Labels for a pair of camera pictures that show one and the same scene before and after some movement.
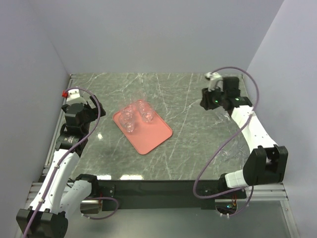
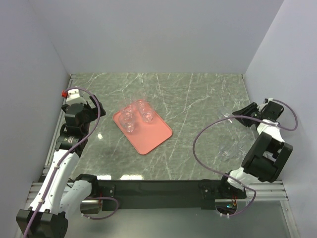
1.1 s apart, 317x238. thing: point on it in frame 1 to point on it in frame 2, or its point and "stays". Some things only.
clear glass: (139, 101) stays
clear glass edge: (239, 150) stays
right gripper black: (206, 102) to (246, 110)
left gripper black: (92, 111) stays
